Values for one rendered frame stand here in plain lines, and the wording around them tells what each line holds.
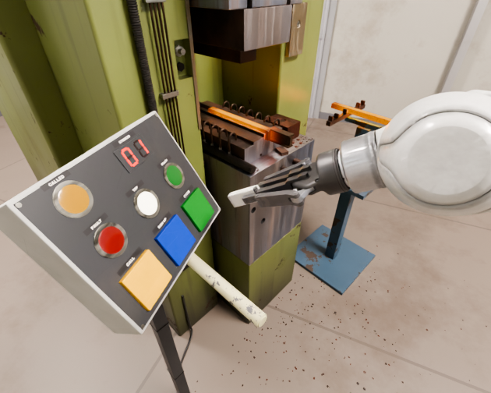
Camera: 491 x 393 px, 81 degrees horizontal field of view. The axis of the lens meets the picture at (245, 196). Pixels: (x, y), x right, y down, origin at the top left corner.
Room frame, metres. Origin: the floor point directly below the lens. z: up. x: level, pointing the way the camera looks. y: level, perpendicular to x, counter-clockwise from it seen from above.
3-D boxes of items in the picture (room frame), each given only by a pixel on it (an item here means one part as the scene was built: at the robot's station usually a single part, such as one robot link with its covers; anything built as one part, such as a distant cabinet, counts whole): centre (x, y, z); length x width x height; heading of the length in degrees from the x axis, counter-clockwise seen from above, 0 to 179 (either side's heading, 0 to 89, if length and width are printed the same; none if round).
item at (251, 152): (1.05, 0.09, 0.96); 0.42 x 0.20 x 0.09; 46
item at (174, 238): (0.40, 0.14, 1.01); 0.07 x 0.05 x 0.07; 161
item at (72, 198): (0.34, 0.26, 1.16); 0.05 x 0.03 x 0.04; 136
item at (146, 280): (0.31, 0.17, 1.01); 0.07 x 0.05 x 0.07; 161
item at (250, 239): (1.10, 0.06, 0.69); 0.56 x 0.38 x 0.45; 46
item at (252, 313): (0.60, 0.11, 0.62); 0.44 x 0.05 x 0.05; 46
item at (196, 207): (0.50, 0.11, 1.01); 0.07 x 0.05 x 0.07; 161
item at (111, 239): (0.32, 0.22, 1.09); 0.05 x 0.03 x 0.04; 136
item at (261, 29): (1.05, 0.09, 1.32); 0.42 x 0.20 x 0.10; 46
